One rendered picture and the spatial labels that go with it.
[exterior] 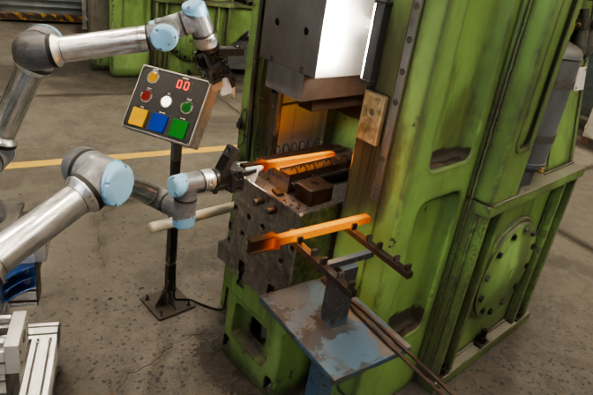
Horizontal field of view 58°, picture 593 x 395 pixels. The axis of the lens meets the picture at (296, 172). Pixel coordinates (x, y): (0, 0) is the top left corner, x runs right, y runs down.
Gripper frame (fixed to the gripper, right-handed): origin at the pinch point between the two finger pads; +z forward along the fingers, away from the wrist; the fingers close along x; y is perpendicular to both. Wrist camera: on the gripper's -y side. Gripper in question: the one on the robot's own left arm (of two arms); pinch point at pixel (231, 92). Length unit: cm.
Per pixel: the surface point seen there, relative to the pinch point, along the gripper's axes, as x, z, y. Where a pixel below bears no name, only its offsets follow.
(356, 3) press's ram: 27, -20, -41
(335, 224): 56, 24, 10
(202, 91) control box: -29.5, 11.4, -2.7
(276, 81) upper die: 8.2, 1.3, -14.4
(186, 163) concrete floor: -190, 159, -36
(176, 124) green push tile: -30.9, 18.9, 12.7
